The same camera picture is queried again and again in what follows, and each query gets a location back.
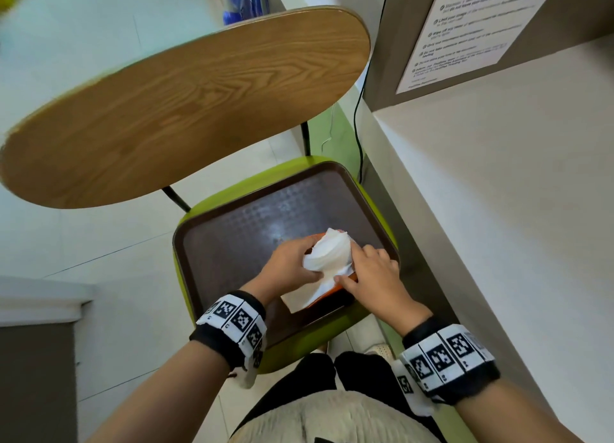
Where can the person's right hand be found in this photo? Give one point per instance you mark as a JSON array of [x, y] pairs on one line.
[[379, 284]]

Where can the person's left hand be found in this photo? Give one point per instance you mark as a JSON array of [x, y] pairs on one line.
[[280, 270]]

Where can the person's left thumb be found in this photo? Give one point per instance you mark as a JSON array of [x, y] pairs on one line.
[[307, 275]]

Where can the person's right thumb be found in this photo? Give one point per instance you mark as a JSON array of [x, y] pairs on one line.
[[348, 282]]

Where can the orange packet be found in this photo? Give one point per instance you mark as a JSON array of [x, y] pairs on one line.
[[333, 290]]

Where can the white paper tissue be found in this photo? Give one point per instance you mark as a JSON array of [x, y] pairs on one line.
[[331, 253]]

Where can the person's left forearm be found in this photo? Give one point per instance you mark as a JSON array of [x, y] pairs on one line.
[[168, 399]]

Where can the person's right forearm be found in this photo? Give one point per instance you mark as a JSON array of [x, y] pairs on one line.
[[513, 416]]

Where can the person's white shoe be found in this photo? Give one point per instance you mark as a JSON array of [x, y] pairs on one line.
[[380, 350]]

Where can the green chair seat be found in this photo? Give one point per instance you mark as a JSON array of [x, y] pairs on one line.
[[283, 356]]

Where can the dark brown plastic tray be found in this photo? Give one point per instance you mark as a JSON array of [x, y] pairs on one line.
[[230, 236]]

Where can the left marker wristband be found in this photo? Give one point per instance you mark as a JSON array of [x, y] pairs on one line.
[[232, 320]]

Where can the marker wristband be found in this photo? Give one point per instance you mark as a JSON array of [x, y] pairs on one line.
[[232, 320], [443, 358]]

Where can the person's black trousers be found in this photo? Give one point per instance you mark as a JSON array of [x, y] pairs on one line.
[[307, 375]]

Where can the right marker wristband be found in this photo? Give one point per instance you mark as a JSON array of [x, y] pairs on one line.
[[443, 358]]

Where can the person's white shirt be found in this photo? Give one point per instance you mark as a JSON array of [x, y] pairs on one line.
[[336, 418]]

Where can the wooden chair backrest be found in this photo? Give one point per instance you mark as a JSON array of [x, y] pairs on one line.
[[182, 107]]

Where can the white printed paper notice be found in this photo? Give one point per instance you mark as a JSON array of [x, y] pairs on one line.
[[460, 30]]

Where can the grey white cabinet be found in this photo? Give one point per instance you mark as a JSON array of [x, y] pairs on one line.
[[33, 361]]

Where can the brown partition board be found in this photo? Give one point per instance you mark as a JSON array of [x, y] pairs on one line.
[[542, 20]]

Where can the black metal chair frame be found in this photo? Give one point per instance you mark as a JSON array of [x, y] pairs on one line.
[[175, 199]]

